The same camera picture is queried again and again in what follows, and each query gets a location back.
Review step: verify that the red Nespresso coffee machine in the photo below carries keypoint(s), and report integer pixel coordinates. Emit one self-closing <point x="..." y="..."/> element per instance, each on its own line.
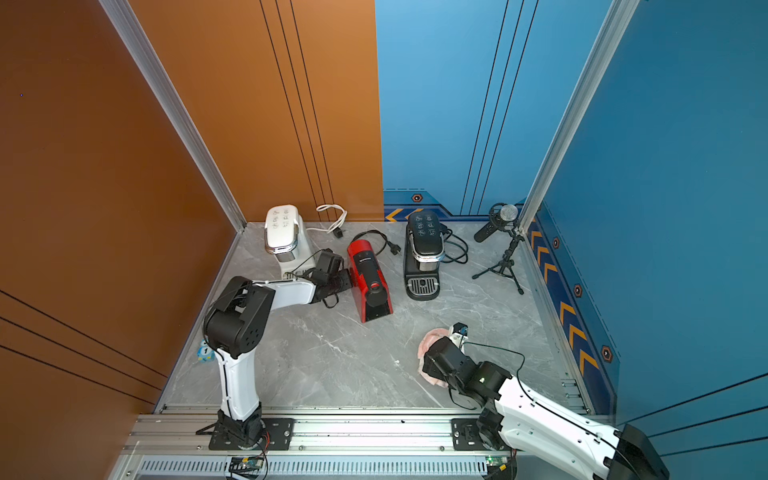
<point x="369" y="287"/>

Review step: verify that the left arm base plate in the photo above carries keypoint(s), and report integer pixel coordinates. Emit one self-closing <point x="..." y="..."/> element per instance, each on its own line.
<point x="270" y="434"/>

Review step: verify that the aluminium front rail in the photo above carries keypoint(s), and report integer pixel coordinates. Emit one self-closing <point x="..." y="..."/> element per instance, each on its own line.
<point x="328" y="442"/>

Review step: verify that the pink striped towel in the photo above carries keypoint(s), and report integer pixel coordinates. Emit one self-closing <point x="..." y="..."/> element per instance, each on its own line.
<point x="432" y="342"/>

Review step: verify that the left green circuit board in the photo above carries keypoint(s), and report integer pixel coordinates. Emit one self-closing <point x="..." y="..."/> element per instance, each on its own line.
<point x="248" y="468"/>

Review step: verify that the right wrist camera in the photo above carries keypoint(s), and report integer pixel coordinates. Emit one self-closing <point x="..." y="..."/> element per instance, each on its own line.
<point x="459" y="334"/>

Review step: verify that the right green circuit board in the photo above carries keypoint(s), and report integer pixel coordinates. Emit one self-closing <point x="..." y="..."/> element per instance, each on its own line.
<point x="505" y="468"/>

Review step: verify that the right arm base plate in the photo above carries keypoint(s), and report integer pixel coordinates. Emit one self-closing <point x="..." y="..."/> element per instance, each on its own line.
<point x="475" y="434"/>

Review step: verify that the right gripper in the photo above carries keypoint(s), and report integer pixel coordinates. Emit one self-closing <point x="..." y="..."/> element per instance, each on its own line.
<point x="429" y="366"/>

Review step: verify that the black coffee machine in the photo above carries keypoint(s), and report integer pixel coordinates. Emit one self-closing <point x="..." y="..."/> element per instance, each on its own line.
<point x="424" y="253"/>

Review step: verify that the green circuit board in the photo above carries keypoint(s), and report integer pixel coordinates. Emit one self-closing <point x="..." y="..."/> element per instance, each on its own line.
<point x="505" y="468"/>
<point x="248" y="468"/>

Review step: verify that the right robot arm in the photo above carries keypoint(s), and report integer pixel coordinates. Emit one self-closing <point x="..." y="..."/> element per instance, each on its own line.
<point x="513" y="417"/>

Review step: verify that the white coffee machine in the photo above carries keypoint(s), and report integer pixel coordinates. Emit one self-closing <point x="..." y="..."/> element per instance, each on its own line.
<point x="286" y="239"/>

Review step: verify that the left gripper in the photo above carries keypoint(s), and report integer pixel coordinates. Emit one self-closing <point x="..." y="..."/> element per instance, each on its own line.
<point x="345" y="274"/>

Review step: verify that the blue owl figure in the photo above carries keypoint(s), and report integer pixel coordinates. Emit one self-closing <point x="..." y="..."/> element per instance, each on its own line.
<point x="204" y="352"/>

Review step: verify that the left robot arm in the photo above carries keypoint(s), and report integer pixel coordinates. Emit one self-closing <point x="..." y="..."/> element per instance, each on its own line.
<point x="233" y="328"/>

